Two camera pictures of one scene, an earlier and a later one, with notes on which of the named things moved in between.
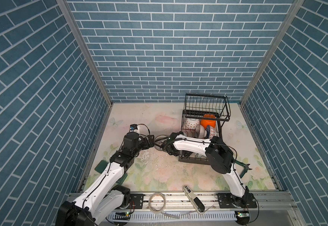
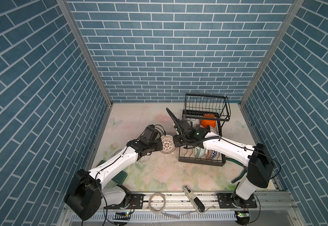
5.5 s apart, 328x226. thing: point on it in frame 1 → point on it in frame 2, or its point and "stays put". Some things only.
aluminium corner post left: [75, 23] stays put
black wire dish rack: [201, 118] stays put
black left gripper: [151, 141] → [159, 142]
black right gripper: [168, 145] → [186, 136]
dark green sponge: [102, 165] stays put
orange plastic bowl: [205, 122] stays put
